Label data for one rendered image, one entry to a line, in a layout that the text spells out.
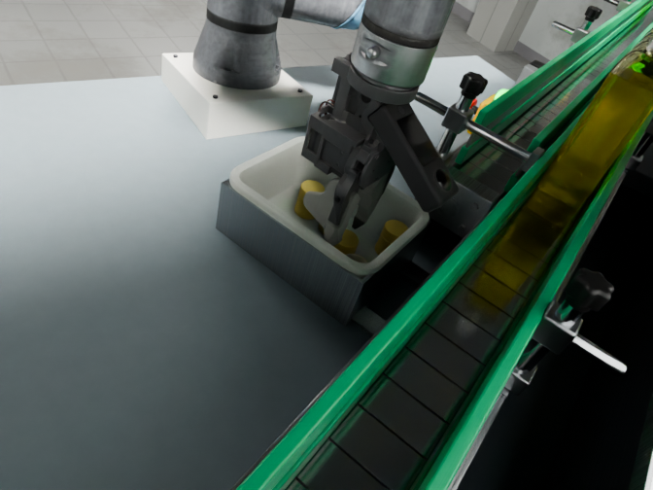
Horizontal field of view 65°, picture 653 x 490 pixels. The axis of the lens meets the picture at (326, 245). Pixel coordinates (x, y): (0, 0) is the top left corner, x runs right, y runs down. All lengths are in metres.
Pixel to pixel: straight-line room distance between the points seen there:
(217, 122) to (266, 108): 0.09
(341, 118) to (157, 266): 0.28
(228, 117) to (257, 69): 0.09
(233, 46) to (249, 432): 0.59
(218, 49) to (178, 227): 0.33
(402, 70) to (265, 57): 0.44
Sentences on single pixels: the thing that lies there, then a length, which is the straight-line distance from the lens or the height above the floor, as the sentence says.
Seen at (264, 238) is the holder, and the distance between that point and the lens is 0.64.
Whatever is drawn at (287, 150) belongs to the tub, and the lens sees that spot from 0.71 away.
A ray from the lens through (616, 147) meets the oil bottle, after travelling 0.65.
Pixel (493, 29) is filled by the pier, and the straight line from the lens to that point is 4.24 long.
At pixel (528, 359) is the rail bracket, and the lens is 0.46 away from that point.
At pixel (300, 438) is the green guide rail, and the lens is 0.29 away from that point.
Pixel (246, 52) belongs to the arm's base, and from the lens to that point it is 0.88.
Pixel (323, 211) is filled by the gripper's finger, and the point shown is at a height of 0.86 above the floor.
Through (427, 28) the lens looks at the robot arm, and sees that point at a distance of 0.48.
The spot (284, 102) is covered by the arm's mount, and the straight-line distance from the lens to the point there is 0.90.
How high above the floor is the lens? 1.23
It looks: 42 degrees down
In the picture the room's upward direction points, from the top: 18 degrees clockwise
